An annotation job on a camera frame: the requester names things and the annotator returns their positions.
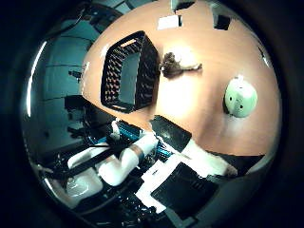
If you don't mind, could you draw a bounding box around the white round plush toy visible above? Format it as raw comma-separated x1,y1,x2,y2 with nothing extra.
223,74,259,119

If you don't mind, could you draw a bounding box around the brown furry plush toy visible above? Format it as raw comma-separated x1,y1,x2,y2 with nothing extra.
159,51,203,79

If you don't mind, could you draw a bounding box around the black plastic mesh basket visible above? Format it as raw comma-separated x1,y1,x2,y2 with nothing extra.
100,30,162,114

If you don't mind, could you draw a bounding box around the black box device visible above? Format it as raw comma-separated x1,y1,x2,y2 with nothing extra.
64,94,96,112

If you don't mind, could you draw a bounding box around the white paper label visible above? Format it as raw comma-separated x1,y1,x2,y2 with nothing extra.
157,14,183,31

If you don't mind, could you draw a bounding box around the black square block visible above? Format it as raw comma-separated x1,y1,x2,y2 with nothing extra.
213,13,232,31

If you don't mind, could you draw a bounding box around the blue ribbed metal rail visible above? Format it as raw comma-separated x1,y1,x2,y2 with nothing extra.
118,121,174,163

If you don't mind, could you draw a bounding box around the black strap cable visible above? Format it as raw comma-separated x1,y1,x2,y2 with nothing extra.
43,145,123,182

